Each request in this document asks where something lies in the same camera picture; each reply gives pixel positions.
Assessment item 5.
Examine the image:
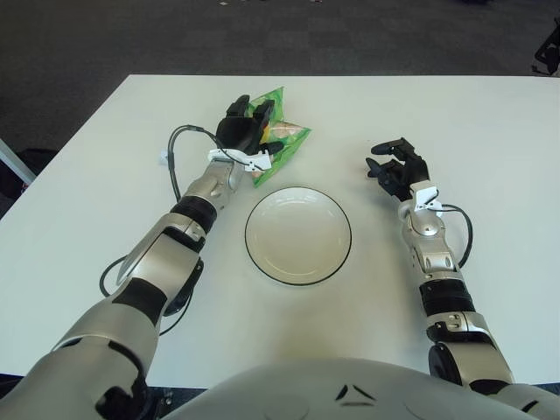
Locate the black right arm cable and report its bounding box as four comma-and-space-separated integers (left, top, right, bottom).
437, 203, 475, 268

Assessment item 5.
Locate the green snack bag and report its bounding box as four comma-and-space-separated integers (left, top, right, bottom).
248, 86, 312, 189

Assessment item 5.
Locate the grey robot torso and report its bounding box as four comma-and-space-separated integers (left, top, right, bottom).
164, 356, 560, 420

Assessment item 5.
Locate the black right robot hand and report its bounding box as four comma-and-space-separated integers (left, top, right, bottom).
365, 136, 431, 202

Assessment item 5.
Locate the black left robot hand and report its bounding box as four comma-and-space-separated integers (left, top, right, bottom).
215, 94, 285, 161

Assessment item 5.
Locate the black office chair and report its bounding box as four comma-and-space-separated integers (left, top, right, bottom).
532, 25, 560, 78

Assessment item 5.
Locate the white plate black rim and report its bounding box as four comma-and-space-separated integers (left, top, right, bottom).
244, 185, 353, 288

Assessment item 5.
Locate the white table leg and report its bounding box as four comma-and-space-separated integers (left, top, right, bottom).
0, 138, 37, 185

